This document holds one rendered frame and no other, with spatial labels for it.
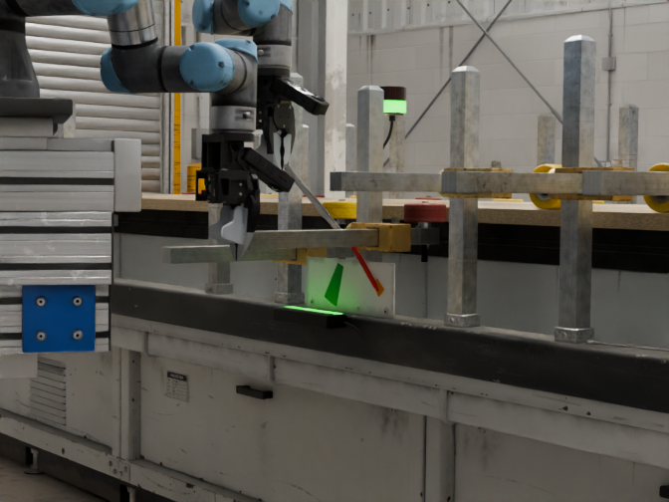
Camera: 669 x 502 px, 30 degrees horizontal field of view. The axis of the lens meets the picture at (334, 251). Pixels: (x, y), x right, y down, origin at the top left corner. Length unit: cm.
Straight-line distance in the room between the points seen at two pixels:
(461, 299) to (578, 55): 46
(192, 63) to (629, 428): 87
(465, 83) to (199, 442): 151
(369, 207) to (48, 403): 198
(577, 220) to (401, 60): 1007
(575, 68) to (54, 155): 82
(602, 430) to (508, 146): 918
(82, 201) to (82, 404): 235
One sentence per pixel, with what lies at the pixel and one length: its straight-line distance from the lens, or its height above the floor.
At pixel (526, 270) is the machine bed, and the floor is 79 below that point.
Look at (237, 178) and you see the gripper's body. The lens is 206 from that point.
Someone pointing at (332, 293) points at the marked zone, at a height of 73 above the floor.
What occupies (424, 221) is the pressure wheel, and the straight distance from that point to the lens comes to 233.
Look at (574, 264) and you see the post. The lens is 195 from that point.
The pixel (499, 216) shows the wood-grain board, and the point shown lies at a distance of 228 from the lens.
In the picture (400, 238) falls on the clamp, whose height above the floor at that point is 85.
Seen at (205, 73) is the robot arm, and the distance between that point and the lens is 196.
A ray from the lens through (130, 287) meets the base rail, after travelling 300.
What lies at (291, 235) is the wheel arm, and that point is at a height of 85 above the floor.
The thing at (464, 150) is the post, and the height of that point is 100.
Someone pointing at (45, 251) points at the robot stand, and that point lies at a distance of 156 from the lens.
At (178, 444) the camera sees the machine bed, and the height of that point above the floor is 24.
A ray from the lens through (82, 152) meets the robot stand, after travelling 156.
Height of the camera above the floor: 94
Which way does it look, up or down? 3 degrees down
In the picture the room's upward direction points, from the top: 1 degrees clockwise
